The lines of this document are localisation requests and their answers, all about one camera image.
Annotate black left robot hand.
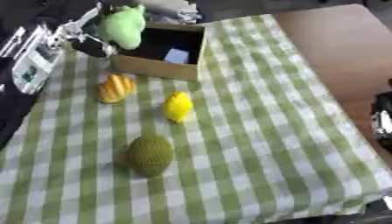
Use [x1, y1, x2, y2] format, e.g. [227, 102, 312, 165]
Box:
[68, 1, 126, 59]

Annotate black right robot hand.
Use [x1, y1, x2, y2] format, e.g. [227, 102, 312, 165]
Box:
[368, 78, 392, 155]

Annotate green soft toy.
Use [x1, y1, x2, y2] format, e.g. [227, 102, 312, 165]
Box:
[96, 3, 149, 51]

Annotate tan cardboard box black inside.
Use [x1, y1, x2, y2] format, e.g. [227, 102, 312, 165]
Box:
[108, 21, 210, 82]

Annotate grey bundle of cloth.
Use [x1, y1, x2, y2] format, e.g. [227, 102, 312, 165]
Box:
[133, 0, 204, 25]

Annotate yellow toy lemon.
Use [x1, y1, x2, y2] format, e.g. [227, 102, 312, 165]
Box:
[160, 90, 196, 124]

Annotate green spiky toy fruit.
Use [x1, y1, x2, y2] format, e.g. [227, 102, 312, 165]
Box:
[122, 133, 177, 179]

